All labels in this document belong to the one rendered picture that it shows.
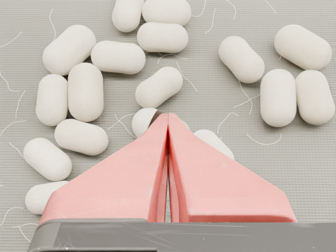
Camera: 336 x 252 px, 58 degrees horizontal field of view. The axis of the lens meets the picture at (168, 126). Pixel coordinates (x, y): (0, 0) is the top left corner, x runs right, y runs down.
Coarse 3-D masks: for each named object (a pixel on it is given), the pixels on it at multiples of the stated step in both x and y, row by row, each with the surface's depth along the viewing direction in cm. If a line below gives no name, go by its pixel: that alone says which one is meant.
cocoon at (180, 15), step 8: (152, 0) 20; (160, 0) 20; (168, 0) 20; (176, 0) 20; (184, 0) 20; (144, 8) 20; (152, 8) 20; (160, 8) 20; (168, 8) 20; (176, 8) 20; (184, 8) 20; (144, 16) 20; (152, 16) 20; (160, 16) 20; (168, 16) 20; (176, 16) 20; (184, 16) 20; (184, 24) 21
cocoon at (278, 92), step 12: (276, 72) 19; (288, 72) 19; (264, 84) 19; (276, 84) 18; (288, 84) 18; (264, 96) 19; (276, 96) 18; (288, 96) 18; (264, 108) 19; (276, 108) 18; (288, 108) 18; (264, 120) 19; (276, 120) 18; (288, 120) 18
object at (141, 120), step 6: (144, 108) 18; (150, 108) 18; (138, 114) 18; (144, 114) 18; (150, 114) 18; (132, 120) 18; (138, 120) 18; (144, 120) 18; (132, 126) 18; (138, 126) 18; (144, 126) 18; (138, 132) 18
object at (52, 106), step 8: (40, 80) 19; (48, 80) 19; (56, 80) 19; (64, 80) 19; (40, 88) 19; (48, 88) 19; (56, 88) 19; (64, 88) 19; (40, 96) 19; (48, 96) 18; (56, 96) 19; (64, 96) 19; (40, 104) 18; (48, 104) 18; (56, 104) 19; (64, 104) 19; (40, 112) 18; (48, 112) 18; (56, 112) 18; (64, 112) 19; (40, 120) 19; (48, 120) 19; (56, 120) 19
